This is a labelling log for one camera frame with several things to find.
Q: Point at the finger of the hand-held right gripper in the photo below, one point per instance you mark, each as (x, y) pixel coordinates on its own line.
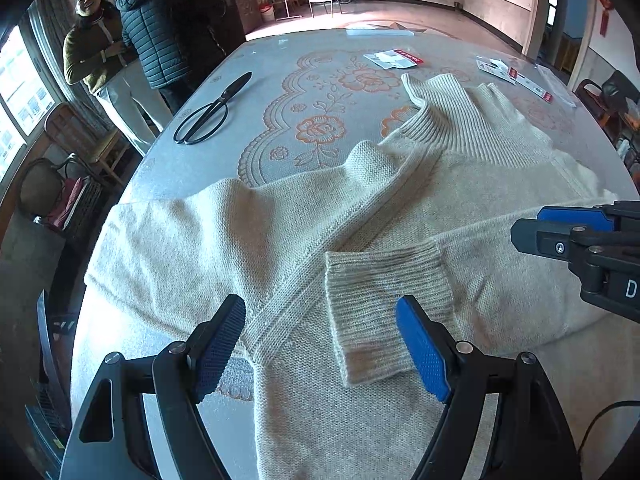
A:
(575, 218)
(535, 240)

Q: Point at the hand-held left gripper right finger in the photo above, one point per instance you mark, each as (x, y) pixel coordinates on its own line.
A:
(420, 350)

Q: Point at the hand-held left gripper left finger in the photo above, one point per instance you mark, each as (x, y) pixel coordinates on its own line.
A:
(220, 350)

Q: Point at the cream knitted sweater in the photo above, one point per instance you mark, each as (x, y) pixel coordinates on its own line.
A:
(350, 210)

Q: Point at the dark armchair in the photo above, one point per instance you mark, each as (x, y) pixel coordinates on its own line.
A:
(610, 95)

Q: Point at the clear plastic bag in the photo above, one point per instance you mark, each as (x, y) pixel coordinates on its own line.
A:
(557, 87)

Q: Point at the dark wooden stand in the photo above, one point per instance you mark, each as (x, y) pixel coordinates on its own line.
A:
(50, 340)

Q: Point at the white red tag strip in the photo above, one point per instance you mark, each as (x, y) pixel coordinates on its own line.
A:
(495, 67)

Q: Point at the open doorway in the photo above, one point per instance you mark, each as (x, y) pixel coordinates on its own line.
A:
(557, 25)

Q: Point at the red seat cushion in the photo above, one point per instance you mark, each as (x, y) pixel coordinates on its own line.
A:
(70, 200)

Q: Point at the dark wicker chair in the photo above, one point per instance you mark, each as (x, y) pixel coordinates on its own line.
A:
(37, 180)

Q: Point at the wooden chair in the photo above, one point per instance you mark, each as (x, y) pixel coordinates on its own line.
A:
(85, 140)

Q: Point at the black scissors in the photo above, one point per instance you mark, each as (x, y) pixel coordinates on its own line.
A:
(237, 87)

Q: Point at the window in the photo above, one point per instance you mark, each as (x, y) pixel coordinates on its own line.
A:
(20, 105)

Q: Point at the red and white bucket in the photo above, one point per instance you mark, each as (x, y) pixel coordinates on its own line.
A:
(267, 12)

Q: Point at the window curtain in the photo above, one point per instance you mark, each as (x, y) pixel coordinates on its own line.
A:
(55, 45)

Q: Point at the dark wooden door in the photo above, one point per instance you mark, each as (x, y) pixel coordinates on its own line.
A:
(240, 0)

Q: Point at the red knot wall ornament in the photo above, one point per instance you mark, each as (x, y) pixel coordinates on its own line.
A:
(603, 10)

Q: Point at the metal frame chair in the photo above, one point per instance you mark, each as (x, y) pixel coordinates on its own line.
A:
(320, 0)

